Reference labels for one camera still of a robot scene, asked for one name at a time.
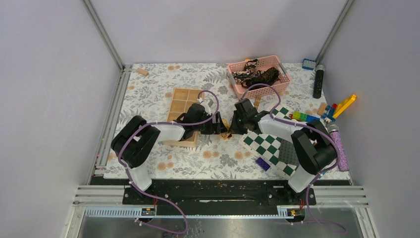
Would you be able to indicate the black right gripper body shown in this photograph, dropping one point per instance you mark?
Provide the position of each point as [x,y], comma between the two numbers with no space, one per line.
[244,118]

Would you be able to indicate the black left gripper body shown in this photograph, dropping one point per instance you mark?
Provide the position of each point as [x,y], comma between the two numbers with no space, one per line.
[209,128]

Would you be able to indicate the yellow patterned tie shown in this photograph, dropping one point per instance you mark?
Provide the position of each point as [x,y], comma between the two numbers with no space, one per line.
[225,133]

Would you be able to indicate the wooden compartment tray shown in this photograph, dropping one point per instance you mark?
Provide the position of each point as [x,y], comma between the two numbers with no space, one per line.
[182,99]

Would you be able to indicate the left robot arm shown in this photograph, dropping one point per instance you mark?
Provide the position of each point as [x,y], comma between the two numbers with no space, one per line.
[135,141]

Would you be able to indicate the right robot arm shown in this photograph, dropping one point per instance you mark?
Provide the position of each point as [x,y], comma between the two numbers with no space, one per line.
[313,146]

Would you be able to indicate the curved wooden block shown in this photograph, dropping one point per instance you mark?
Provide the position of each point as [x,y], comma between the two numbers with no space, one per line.
[257,101]

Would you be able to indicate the green white chessboard mat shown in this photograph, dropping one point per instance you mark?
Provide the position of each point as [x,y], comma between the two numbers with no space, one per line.
[267,147]

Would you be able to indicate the black floral tie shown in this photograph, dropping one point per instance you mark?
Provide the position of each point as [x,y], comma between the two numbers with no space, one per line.
[250,75]

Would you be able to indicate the purple lego brick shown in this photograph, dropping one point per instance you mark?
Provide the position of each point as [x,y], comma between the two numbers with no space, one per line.
[263,164]

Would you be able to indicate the pink plastic basket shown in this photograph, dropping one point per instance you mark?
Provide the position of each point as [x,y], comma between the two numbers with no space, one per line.
[260,89]

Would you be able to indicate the dark grey lego plate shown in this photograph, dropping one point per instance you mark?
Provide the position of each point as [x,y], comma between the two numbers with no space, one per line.
[287,153]

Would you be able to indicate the floral table cloth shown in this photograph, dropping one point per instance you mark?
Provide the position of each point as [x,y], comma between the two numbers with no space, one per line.
[213,158]

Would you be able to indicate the small wooden cylinder block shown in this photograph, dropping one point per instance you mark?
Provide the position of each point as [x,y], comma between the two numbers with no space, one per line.
[142,71]

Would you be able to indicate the blue white lego brick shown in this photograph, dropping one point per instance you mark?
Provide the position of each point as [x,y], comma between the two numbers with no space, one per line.
[308,64]

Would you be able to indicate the colourful lego brick pile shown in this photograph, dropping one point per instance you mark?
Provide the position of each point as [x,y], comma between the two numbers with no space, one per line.
[324,113]

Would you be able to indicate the purple glitter tube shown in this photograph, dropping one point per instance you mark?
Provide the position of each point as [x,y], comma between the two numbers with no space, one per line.
[342,162]

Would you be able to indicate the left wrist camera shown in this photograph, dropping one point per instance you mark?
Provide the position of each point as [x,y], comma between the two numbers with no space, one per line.
[207,104]

